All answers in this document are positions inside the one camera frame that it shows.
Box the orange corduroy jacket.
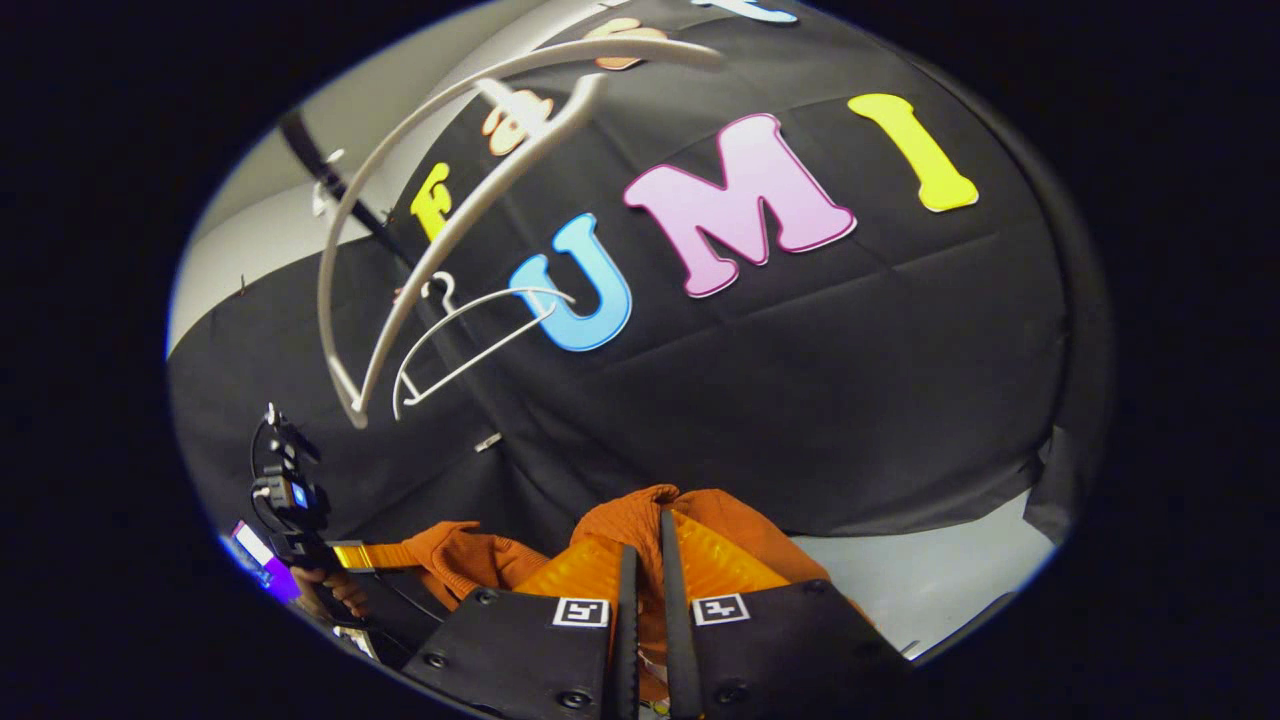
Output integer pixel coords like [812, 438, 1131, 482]
[400, 485, 871, 701]

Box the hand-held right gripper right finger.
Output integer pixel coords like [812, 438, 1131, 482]
[658, 508, 916, 720]

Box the white clothes hanger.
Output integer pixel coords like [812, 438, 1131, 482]
[317, 38, 723, 429]

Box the black backdrop cloth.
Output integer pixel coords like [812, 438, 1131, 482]
[168, 0, 1111, 561]

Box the thin white wire hanger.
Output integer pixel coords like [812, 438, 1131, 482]
[392, 272, 578, 421]

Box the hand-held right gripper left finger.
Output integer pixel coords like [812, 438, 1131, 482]
[400, 538, 642, 720]

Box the black clothes rail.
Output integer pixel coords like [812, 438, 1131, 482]
[278, 110, 421, 266]

